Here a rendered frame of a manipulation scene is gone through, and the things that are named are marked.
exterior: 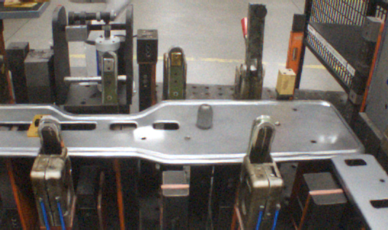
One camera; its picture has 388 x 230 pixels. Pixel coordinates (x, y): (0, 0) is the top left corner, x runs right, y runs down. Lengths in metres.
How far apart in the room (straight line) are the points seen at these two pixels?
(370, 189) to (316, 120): 0.24
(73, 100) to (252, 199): 0.55
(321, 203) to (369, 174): 0.12
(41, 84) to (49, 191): 0.39
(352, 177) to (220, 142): 0.26
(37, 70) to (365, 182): 0.74
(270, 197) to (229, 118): 0.28
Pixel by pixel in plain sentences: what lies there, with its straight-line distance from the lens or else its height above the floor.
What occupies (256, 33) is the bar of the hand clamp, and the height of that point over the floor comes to 1.15.
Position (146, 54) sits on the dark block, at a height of 1.08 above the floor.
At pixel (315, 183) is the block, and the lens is 0.79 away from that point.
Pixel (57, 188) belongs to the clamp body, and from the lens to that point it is 0.69.
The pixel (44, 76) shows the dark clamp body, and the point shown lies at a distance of 1.01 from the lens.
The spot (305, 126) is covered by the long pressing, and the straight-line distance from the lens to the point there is 0.92.
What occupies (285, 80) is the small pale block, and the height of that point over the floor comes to 1.05.
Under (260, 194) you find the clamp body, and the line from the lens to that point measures 0.67.
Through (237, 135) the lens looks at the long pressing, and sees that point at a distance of 0.85.
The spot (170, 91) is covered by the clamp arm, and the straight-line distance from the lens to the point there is 0.98.
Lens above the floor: 1.45
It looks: 30 degrees down
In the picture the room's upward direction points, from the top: 3 degrees clockwise
